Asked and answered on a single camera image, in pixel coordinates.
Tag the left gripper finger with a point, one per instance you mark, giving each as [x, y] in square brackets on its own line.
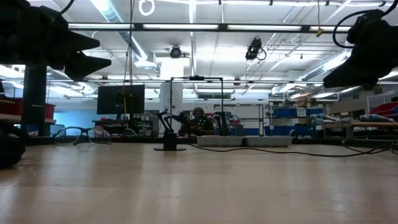
[81, 42]
[84, 65]

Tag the red storage bin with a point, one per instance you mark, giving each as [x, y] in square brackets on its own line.
[9, 107]
[385, 109]
[49, 111]

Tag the wooden workbench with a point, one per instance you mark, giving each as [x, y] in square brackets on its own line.
[373, 125]

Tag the black computer monitor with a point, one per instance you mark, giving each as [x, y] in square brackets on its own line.
[120, 99]

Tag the hanging yellow tag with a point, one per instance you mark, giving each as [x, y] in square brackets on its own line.
[319, 31]

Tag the black rimmed eyeglasses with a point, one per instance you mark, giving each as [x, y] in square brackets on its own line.
[74, 127]

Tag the blue storage bins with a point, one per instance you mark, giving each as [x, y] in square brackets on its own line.
[284, 112]

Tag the black grey work glove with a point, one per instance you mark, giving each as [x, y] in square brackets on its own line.
[9, 149]

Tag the background robot station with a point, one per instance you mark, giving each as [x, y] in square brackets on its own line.
[196, 78]

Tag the person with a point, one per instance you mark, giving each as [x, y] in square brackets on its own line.
[199, 123]

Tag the black bar with light strips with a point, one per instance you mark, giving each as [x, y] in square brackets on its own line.
[222, 27]

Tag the grey plastic tool case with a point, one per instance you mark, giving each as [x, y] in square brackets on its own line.
[217, 141]

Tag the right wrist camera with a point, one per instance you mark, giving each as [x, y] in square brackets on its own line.
[363, 28]

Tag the round black camera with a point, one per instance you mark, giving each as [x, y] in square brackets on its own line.
[175, 52]

